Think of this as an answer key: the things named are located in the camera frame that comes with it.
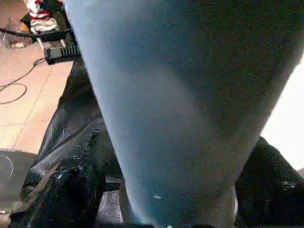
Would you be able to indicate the white plastic table leg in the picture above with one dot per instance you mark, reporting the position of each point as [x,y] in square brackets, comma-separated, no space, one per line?
[178,95]

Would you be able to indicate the black power strip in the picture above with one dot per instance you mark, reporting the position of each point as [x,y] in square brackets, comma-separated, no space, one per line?
[60,53]

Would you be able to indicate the red white striped cloth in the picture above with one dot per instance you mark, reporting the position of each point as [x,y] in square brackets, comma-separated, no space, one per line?
[42,16]

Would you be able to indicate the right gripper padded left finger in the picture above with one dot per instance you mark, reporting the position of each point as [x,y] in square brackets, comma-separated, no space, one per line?
[71,190]

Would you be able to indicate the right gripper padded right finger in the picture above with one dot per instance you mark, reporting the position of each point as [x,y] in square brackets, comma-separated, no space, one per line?
[273,190]

